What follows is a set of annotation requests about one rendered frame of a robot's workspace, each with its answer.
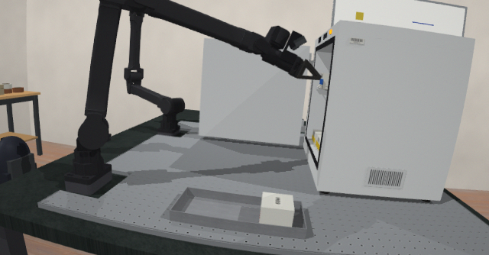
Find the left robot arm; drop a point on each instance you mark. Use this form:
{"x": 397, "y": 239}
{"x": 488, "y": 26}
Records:
{"x": 170, "y": 107}

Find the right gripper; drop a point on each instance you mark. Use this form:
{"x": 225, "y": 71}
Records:
{"x": 296, "y": 70}

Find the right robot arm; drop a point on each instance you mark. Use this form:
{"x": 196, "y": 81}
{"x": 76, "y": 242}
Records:
{"x": 88, "y": 164}

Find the white cardboard cryo box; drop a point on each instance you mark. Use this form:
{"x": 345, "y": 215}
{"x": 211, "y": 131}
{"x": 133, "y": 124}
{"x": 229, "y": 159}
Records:
{"x": 277, "y": 209}

